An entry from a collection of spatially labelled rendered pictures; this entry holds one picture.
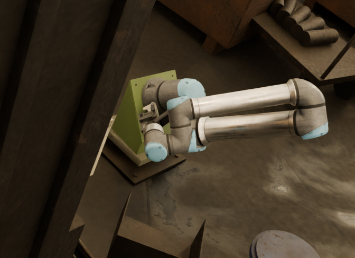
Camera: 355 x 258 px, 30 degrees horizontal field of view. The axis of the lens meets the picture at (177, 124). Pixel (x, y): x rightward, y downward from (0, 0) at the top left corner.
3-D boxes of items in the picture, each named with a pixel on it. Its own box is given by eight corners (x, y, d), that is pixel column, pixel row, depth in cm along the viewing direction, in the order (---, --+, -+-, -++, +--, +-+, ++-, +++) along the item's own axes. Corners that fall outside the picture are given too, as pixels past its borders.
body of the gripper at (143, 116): (138, 112, 298) (139, 128, 289) (156, 106, 297) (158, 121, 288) (143, 125, 303) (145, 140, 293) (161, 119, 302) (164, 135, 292)
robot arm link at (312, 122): (178, 113, 323) (329, 98, 288) (183, 148, 325) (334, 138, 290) (163, 118, 310) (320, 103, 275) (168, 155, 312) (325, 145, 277)
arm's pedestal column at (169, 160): (134, 115, 367) (139, 104, 362) (185, 161, 352) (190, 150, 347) (81, 135, 338) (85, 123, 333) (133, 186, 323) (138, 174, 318)
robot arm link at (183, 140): (194, 126, 276) (165, 130, 275) (198, 153, 277) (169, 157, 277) (193, 123, 285) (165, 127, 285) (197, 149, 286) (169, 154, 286)
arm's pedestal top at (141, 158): (139, 110, 358) (141, 104, 356) (180, 147, 346) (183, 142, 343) (96, 126, 335) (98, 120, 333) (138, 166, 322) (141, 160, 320)
